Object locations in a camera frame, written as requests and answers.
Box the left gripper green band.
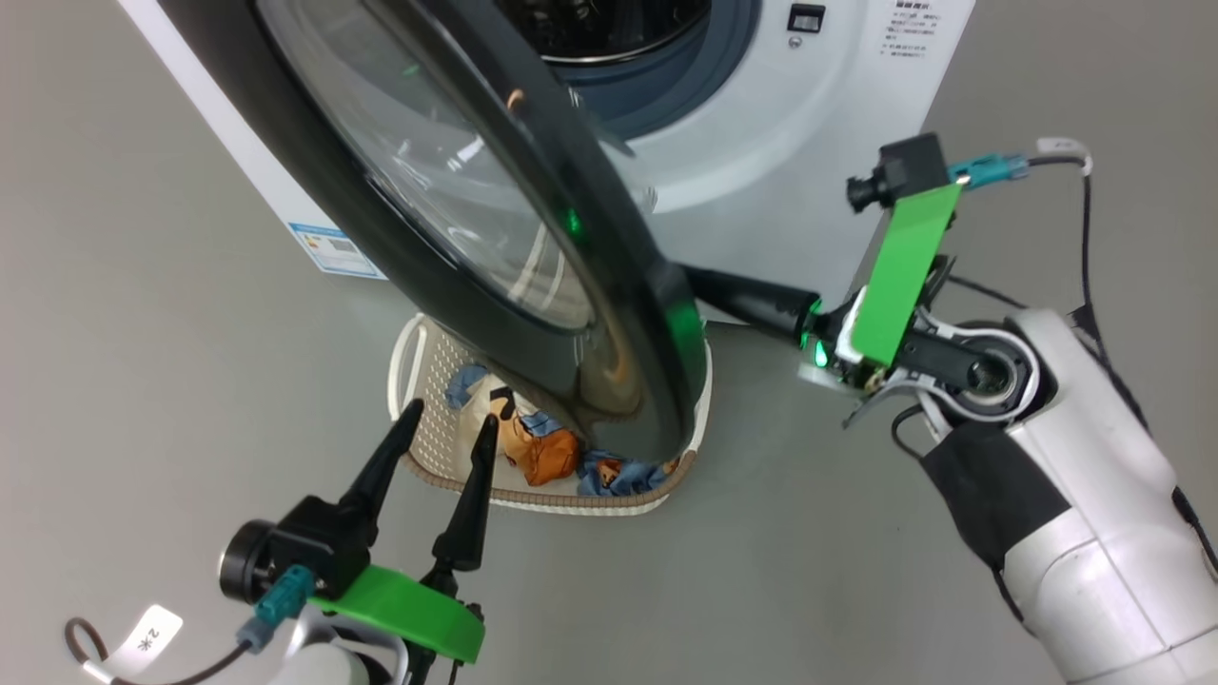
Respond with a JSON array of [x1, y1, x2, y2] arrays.
[[307, 398, 501, 685]]

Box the grey rubber door seal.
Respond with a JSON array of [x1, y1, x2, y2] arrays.
[[550, 0, 764, 141]]

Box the white cable label tag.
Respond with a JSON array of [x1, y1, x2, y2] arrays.
[[99, 604, 184, 682], [1035, 137, 1094, 178]]

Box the white front-load washing machine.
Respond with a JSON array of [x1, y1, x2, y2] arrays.
[[119, 0, 977, 326]]

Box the blue energy label sticker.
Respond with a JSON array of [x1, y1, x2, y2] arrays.
[[287, 223, 387, 280]]

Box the perforated steel washer drum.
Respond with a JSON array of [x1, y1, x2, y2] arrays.
[[495, 0, 714, 67]]

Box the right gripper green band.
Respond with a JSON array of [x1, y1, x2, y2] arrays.
[[683, 183, 964, 401]]

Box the blue garment with orange print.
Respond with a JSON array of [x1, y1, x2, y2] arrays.
[[444, 364, 672, 499]]

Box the black glass washing machine door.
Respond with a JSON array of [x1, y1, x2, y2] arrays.
[[157, 0, 711, 466]]

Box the cream perforated laundry basket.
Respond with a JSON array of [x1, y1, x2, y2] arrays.
[[387, 314, 714, 518]]

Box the orange and cream garment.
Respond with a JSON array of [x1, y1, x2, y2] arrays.
[[466, 376, 583, 488]]

